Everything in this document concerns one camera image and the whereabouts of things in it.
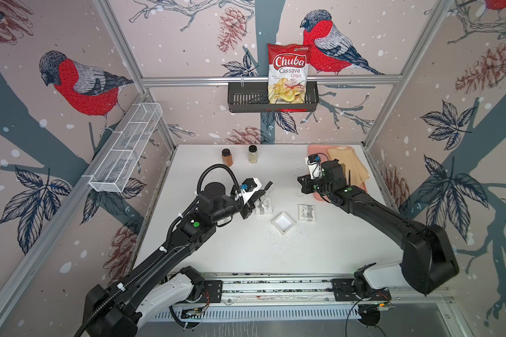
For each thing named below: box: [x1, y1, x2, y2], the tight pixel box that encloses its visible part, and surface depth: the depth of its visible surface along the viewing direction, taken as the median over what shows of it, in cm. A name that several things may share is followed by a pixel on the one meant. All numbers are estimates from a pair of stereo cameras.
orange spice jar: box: [221, 148, 234, 168], surface depth 109 cm
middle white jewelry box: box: [254, 197, 273, 216], surface depth 94 cm
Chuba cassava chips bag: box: [267, 43, 313, 104], surface depth 87 cm
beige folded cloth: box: [326, 145, 370, 187], surface depth 113 cm
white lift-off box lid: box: [297, 203, 316, 222], surface depth 94 cm
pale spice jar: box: [248, 144, 258, 165], surface depth 109 cm
